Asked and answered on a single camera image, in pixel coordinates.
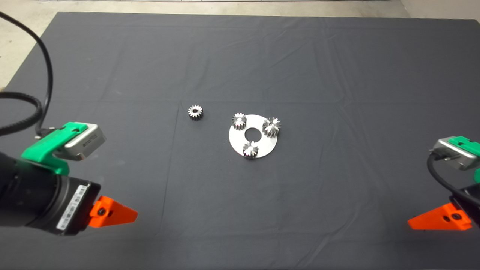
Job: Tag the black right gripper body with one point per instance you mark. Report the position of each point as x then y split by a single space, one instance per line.
475 216

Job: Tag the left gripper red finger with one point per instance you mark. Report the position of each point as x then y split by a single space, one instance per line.
112 214

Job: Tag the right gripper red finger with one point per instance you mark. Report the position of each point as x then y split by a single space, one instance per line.
438 219

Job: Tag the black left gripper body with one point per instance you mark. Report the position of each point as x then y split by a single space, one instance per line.
63 202

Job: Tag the small steel gear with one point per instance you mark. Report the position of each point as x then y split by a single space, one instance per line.
240 124
199 114
252 153

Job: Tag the large steel gear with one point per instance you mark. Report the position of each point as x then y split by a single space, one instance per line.
272 128

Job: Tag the dark grey table cloth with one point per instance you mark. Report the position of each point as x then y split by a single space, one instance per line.
240 210

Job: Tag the round metal plate with pins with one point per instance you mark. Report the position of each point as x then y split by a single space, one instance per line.
267 144

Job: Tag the green left camera mount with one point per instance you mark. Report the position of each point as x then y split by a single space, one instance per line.
41 150

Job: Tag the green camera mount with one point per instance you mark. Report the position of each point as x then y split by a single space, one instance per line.
41 150
467 144

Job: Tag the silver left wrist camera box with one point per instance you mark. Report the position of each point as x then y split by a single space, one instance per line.
88 144

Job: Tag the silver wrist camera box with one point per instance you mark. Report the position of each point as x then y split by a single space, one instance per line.
450 155
88 144

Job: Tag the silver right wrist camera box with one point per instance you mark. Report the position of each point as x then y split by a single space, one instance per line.
450 155

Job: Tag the green right camera mount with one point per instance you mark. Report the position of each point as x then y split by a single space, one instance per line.
467 144

